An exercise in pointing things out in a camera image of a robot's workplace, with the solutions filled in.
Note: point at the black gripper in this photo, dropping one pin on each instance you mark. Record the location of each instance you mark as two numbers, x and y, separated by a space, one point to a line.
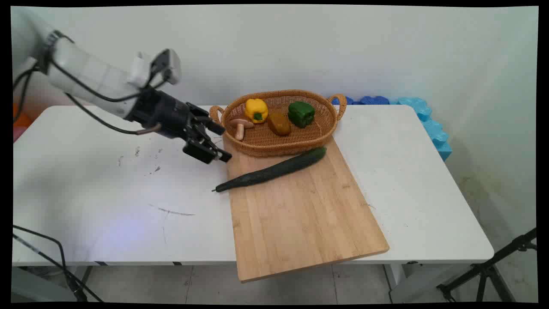
161 111

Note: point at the dark green cucumber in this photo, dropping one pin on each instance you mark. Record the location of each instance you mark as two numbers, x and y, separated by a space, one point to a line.
274 171

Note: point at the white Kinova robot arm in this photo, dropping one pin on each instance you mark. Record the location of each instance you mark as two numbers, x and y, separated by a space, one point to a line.
85 73

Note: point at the brown mushroom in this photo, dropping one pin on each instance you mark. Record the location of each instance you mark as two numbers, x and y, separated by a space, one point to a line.
240 126

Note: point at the yellow bell pepper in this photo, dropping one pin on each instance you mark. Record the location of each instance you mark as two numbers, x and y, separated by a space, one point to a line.
256 109

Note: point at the woven wicker basket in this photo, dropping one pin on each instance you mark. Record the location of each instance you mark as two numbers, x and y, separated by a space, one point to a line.
274 143

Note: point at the brown potato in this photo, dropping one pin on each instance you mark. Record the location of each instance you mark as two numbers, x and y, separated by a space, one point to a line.
279 124

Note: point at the green bell pepper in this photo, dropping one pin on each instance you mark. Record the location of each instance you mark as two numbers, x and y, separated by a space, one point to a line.
301 113

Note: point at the wooden cutting board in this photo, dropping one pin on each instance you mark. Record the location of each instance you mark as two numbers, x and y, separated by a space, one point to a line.
300 214

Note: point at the orange box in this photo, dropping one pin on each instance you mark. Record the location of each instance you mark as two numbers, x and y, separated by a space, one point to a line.
21 120

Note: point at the white table leg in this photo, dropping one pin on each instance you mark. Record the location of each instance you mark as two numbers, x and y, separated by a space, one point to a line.
47 283
405 281

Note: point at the light blue foam mat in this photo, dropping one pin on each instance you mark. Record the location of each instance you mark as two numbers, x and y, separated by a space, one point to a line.
433 128

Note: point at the black tripod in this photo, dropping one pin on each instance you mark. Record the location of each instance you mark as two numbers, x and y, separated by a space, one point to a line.
487 270

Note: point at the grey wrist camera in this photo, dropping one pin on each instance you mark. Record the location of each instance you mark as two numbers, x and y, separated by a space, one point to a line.
170 66

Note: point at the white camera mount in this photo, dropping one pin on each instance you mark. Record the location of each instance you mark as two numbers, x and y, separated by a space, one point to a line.
139 68

